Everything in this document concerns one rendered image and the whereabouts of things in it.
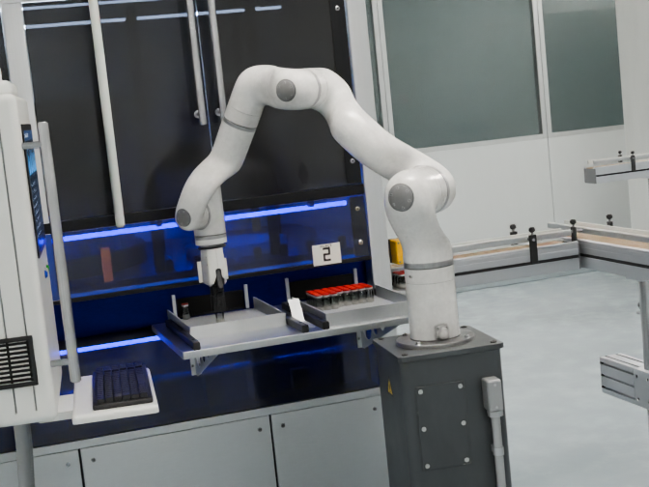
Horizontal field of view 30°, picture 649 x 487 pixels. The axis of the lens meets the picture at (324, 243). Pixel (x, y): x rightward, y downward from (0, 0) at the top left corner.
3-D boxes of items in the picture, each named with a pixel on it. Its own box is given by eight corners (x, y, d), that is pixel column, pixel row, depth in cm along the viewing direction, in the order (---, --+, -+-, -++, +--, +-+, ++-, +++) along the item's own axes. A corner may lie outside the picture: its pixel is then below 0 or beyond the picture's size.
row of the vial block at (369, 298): (312, 309, 342) (311, 294, 341) (372, 300, 347) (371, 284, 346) (315, 310, 340) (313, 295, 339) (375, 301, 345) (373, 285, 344)
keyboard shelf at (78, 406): (44, 390, 321) (42, 381, 320) (150, 376, 326) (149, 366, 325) (37, 433, 277) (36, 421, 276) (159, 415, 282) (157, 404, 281)
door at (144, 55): (49, 222, 329) (21, 3, 323) (216, 201, 343) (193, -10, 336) (50, 222, 329) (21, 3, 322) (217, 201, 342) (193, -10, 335)
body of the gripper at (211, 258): (193, 243, 325) (198, 283, 326) (201, 245, 315) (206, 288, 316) (220, 239, 327) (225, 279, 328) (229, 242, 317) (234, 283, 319)
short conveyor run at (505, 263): (383, 300, 369) (379, 249, 367) (366, 294, 383) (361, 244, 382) (583, 270, 388) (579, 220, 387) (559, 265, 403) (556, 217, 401)
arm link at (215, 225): (212, 236, 314) (232, 231, 322) (207, 186, 313) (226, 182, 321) (185, 238, 319) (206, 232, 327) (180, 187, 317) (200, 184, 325)
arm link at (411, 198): (461, 260, 294) (452, 162, 291) (431, 273, 278) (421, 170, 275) (415, 261, 300) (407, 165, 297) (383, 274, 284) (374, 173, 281)
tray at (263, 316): (168, 321, 348) (166, 309, 348) (255, 308, 355) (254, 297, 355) (190, 340, 316) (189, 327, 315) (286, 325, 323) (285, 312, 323)
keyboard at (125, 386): (93, 376, 320) (91, 366, 320) (146, 368, 323) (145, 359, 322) (93, 411, 281) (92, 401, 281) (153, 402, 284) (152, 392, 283)
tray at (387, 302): (292, 309, 347) (291, 297, 347) (378, 296, 355) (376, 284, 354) (327, 327, 315) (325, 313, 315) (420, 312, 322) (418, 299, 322)
